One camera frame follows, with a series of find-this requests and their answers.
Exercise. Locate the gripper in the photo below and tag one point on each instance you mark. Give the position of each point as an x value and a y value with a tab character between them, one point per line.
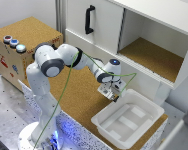
109	89

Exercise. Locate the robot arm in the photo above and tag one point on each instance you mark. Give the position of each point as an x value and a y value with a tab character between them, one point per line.
44	83

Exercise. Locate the white plastic box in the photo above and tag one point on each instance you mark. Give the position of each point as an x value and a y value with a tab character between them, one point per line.
127	120

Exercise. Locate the white cabinet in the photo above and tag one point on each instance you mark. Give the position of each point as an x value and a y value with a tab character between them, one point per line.
154	50

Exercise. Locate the white sliding door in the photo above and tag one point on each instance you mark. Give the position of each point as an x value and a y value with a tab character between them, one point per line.
104	25

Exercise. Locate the green button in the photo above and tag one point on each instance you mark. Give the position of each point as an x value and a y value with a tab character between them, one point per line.
21	48

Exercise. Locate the wooden drawer box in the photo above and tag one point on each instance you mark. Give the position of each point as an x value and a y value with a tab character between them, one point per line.
20	40

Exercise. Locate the blue button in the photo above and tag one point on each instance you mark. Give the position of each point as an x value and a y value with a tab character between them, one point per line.
14	42

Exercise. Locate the red button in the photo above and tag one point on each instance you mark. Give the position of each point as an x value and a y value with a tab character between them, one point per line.
7	39

